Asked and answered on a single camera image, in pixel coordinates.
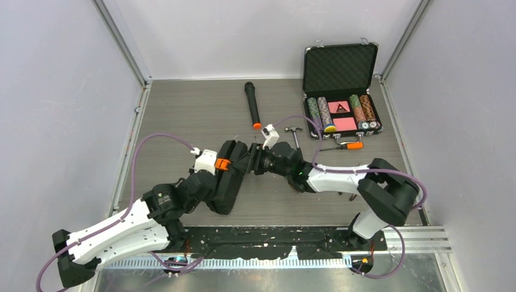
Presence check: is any open poker chip case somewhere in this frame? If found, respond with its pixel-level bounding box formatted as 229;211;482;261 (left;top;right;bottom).
302;43;384;139

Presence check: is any orange handled screwdriver by case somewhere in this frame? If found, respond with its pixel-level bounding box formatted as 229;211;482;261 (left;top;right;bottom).
320;142;363;151

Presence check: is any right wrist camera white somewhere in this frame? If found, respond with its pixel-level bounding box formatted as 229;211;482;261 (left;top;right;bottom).
261;124;279;149

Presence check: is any black microphone orange end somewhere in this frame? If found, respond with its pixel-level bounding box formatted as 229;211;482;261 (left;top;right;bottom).
244;82;262;130

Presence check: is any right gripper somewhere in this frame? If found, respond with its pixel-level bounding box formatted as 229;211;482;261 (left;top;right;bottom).
232;144;291;179

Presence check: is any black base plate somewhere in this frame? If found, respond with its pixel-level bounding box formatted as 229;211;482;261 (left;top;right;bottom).
162;226;387;260

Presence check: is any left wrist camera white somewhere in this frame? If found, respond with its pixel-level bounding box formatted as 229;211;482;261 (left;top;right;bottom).
190;147;218;175

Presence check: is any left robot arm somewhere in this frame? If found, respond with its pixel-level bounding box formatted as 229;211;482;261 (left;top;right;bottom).
52;170;217;288

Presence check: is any black tool kit case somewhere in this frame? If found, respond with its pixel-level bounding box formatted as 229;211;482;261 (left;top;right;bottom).
207;140;250;215

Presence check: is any claw hammer black handle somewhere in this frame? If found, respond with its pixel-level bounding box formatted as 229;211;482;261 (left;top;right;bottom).
284;127;303;156

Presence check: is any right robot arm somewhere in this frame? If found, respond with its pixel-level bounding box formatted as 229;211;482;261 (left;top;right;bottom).
242;142;420;250

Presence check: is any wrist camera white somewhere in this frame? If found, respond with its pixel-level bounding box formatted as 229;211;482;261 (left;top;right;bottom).
261;124;279;149
190;147;218;175

